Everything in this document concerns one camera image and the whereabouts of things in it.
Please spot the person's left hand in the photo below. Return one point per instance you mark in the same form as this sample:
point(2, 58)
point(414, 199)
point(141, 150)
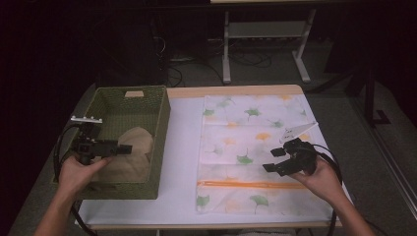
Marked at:
point(77, 177)

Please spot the beige cloth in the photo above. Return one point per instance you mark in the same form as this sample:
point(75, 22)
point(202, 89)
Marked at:
point(131, 167)

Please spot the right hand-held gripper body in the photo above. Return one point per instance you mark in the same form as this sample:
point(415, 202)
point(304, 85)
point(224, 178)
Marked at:
point(300, 157)

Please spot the green woven basket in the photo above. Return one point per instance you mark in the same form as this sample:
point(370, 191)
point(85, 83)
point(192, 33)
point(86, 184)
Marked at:
point(131, 111)

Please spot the white table mat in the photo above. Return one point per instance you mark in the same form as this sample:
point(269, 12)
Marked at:
point(183, 147)

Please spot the white metal desk frame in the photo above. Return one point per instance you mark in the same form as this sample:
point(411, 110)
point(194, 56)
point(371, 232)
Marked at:
point(226, 59)

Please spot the leaf-print mesh laundry bag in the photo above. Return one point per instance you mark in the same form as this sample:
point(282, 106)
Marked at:
point(249, 137)

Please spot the black stand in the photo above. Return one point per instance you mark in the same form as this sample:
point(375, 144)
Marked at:
point(369, 98)

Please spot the metal rail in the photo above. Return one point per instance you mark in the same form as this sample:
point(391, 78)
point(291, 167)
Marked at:
point(390, 164)

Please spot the person's right hand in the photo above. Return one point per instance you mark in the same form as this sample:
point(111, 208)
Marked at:
point(323, 182)

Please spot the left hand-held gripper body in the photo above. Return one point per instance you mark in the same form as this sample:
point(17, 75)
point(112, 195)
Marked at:
point(98, 147)

